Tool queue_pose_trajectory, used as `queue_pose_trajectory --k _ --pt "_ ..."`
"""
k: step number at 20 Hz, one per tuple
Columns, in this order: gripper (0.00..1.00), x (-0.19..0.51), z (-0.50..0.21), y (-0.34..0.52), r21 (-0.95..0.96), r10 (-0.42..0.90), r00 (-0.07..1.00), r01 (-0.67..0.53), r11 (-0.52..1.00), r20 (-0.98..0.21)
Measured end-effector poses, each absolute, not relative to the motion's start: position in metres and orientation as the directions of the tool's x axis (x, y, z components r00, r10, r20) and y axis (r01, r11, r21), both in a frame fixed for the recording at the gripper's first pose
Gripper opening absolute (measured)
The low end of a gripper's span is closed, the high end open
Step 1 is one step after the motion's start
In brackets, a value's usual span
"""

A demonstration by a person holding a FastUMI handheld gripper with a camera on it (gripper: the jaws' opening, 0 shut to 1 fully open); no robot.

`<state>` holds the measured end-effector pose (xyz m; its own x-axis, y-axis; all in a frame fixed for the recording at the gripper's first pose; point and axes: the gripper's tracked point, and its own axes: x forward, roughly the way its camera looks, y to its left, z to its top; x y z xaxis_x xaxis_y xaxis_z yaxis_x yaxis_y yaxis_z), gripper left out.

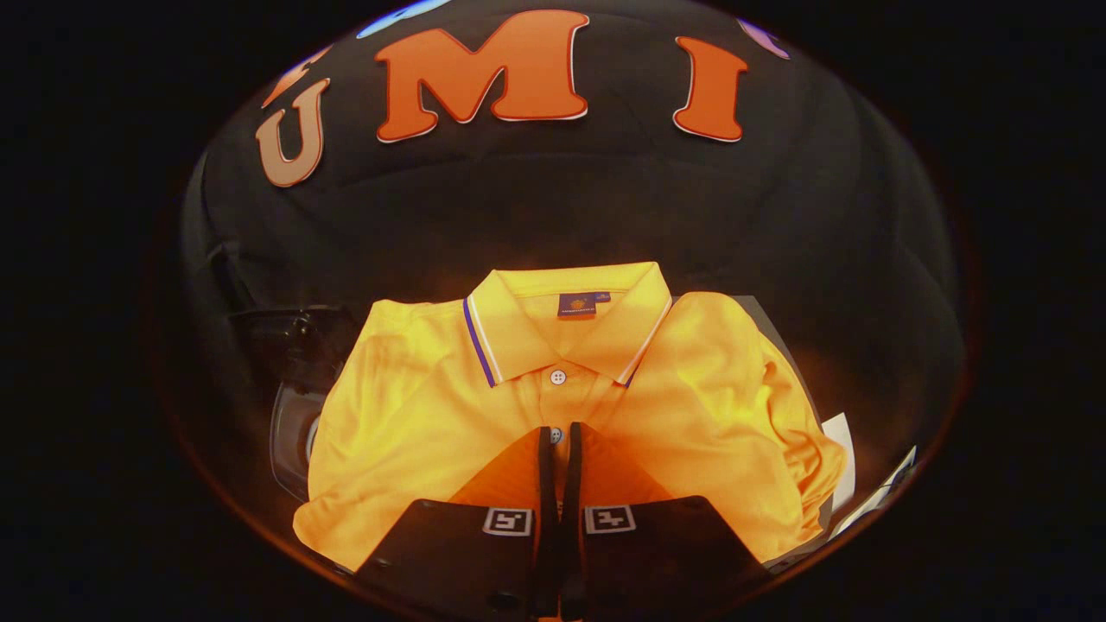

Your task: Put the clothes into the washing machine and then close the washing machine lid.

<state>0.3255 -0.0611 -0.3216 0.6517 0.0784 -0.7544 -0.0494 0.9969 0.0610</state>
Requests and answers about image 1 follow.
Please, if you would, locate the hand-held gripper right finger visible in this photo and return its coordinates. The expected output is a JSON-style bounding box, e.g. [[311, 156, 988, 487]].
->
[[560, 422, 772, 621]]

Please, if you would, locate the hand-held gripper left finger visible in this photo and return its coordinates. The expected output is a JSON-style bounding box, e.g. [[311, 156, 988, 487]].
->
[[354, 425, 559, 621]]

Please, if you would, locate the yellow polo shirt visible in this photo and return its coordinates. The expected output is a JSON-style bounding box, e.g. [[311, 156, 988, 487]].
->
[[292, 261, 848, 573]]

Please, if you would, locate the grey washing machine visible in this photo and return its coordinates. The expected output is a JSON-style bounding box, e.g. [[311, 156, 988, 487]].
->
[[226, 302, 364, 504]]

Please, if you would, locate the white paper sheet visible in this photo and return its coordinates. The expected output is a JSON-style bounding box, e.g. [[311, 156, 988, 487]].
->
[[821, 412, 858, 516]]

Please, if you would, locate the black backdrop cloth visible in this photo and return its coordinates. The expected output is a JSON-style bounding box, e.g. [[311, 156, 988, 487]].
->
[[177, 0, 964, 485]]

